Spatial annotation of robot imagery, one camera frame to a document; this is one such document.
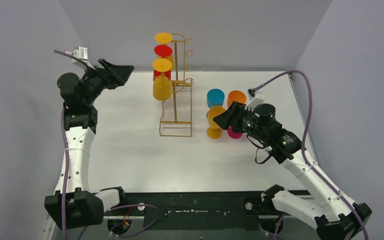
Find red plastic wine glass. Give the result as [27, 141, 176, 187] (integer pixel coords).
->
[152, 44, 174, 80]

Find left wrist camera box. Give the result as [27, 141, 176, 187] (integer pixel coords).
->
[72, 46, 89, 64]

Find gold wire glass rack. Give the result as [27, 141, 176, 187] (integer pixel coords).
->
[158, 33, 194, 138]

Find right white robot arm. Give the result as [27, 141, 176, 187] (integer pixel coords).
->
[213, 102, 372, 240]

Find yellow wine glass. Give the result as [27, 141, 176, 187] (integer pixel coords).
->
[154, 32, 175, 71]
[206, 105, 226, 139]
[152, 58, 173, 101]

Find blue plastic wine glass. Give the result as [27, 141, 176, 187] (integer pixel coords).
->
[206, 88, 225, 109]

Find black base frame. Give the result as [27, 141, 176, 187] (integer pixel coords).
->
[105, 191, 284, 234]

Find orange plastic wine glass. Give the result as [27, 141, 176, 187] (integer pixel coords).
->
[227, 90, 247, 108]

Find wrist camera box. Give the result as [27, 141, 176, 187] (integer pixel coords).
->
[72, 46, 89, 64]
[245, 88, 265, 111]

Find yellow back wine glass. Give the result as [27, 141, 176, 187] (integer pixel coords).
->
[154, 32, 175, 71]

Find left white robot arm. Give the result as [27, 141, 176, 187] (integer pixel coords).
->
[44, 58, 135, 230]

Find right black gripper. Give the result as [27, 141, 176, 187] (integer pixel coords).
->
[214, 100, 268, 141]

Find magenta plastic wine glass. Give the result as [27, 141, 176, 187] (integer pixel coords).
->
[227, 126, 243, 139]

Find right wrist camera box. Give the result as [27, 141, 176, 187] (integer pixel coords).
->
[245, 88, 265, 111]

